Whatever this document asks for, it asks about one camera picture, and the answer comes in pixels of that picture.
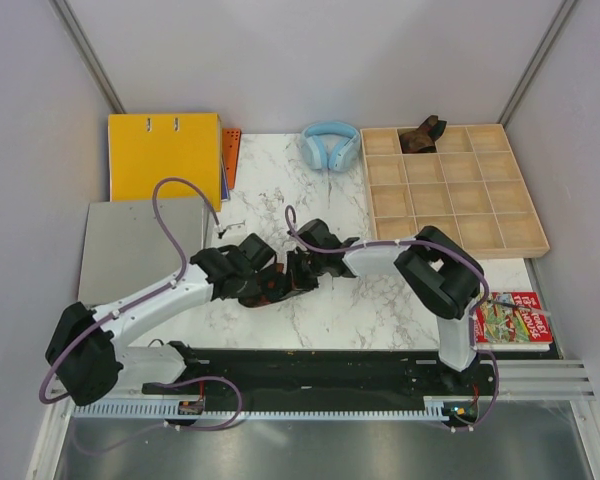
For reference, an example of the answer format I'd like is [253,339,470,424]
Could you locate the orange perforated board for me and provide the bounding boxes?
[222,128,242,190]

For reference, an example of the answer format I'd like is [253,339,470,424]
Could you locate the light blue headphones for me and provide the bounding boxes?
[300,121,361,173]

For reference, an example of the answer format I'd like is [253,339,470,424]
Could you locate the white cable duct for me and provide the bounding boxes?
[72,397,469,422]

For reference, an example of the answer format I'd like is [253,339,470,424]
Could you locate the black orange floral tie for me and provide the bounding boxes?
[238,263,300,308]

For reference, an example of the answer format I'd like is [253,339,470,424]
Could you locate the purple notebook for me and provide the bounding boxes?
[220,154,230,202]

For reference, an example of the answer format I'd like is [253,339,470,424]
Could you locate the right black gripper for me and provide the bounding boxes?
[280,248,327,298]

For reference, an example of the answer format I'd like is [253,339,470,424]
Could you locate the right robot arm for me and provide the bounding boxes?
[286,208,489,394]

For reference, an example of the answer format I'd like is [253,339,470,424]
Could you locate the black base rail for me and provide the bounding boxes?
[142,347,495,410]

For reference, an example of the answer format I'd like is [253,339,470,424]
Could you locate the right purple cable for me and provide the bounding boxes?
[284,205,501,434]

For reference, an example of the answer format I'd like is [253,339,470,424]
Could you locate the red treehouse book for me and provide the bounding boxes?
[474,291,554,352]

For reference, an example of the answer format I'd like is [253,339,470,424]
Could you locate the brown rolled tie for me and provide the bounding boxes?
[398,115,447,154]

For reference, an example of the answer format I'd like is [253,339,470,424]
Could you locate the yellow ring binder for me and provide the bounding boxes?
[108,113,223,212]

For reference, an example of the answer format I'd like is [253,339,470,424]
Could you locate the wooden compartment tray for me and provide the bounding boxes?
[361,124,550,260]

